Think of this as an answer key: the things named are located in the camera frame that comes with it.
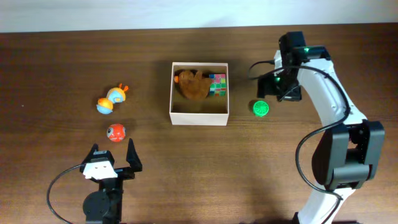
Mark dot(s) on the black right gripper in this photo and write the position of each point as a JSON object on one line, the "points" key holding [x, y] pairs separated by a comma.
{"points": [[265, 86]]}

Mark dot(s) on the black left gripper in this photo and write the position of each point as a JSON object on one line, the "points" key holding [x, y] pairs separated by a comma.
{"points": [[128, 173]]}

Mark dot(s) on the green round plastic toy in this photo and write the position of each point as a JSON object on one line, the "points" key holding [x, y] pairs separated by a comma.
{"points": [[260, 108]]}

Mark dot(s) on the orange blue duck toy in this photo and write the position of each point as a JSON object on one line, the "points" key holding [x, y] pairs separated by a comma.
{"points": [[114, 96]]}

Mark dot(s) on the colourful puzzle cube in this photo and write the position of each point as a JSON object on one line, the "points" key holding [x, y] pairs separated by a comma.
{"points": [[218, 85]]}

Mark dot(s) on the brown plush toy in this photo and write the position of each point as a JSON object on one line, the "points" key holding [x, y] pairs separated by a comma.
{"points": [[192, 84]]}

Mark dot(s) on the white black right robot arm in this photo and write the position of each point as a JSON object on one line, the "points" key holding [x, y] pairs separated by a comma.
{"points": [[338, 158]]}

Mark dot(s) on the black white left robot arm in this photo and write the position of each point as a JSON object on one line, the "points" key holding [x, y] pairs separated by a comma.
{"points": [[104, 206]]}

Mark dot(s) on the red ball toy with eye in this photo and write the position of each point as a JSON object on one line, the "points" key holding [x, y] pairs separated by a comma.
{"points": [[116, 132]]}

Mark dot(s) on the white cardboard box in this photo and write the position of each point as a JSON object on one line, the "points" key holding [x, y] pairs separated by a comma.
{"points": [[213, 110]]}

